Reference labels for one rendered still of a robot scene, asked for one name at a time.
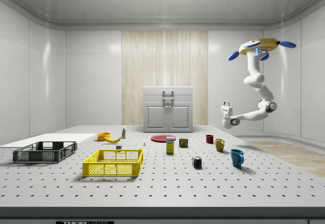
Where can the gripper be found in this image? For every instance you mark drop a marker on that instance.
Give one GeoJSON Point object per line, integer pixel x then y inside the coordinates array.
{"type": "Point", "coordinates": [226, 111]}

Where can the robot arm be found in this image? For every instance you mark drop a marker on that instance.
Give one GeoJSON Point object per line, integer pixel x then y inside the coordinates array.
{"type": "Point", "coordinates": [254, 66]}

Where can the red mug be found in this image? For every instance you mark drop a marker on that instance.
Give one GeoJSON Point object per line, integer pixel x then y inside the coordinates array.
{"type": "Point", "coordinates": [209, 139]}

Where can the yellow mug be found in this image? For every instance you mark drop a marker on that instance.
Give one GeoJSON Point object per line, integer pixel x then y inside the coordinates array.
{"type": "Point", "coordinates": [219, 145]}

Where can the blue mug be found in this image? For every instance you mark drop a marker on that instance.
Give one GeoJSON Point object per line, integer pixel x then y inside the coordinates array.
{"type": "Point", "coordinates": [236, 159]}

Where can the flat-sided can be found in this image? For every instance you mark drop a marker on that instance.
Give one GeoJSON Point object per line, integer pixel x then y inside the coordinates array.
{"type": "Point", "coordinates": [183, 143]}

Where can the white cabinet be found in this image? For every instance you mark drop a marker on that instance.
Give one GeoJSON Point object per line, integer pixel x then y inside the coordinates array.
{"type": "Point", "coordinates": [167, 112]}

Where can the puzzle cube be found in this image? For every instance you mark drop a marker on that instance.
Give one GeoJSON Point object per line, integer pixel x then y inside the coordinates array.
{"type": "Point", "coordinates": [197, 162]}

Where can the yellow box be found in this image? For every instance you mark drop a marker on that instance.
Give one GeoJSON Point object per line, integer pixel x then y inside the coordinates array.
{"type": "Point", "coordinates": [170, 147]}

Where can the red plate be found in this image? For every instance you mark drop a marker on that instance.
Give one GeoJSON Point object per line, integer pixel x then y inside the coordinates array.
{"type": "Point", "coordinates": [160, 139]}

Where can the drone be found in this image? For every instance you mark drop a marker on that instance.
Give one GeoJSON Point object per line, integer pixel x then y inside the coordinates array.
{"type": "Point", "coordinates": [264, 43]}

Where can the small white bottle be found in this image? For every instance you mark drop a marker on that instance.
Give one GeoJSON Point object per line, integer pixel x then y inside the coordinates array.
{"type": "Point", "coordinates": [124, 133]}

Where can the grey cube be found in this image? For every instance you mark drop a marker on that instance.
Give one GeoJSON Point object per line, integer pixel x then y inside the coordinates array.
{"type": "Point", "coordinates": [118, 147]}

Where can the banana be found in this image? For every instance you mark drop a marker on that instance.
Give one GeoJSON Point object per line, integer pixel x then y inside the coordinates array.
{"type": "Point", "coordinates": [113, 140]}

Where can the yellow bowl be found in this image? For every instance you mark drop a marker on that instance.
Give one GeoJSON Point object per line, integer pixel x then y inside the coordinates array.
{"type": "Point", "coordinates": [101, 136]}

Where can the yellow basket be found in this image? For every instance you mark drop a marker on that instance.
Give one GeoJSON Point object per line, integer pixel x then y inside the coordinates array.
{"type": "Point", "coordinates": [111, 169]}

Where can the white board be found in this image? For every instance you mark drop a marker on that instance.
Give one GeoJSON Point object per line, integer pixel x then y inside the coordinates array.
{"type": "Point", "coordinates": [50, 138]}

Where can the dark grey basket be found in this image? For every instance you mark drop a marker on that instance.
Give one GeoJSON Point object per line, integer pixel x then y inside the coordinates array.
{"type": "Point", "coordinates": [24, 155]}

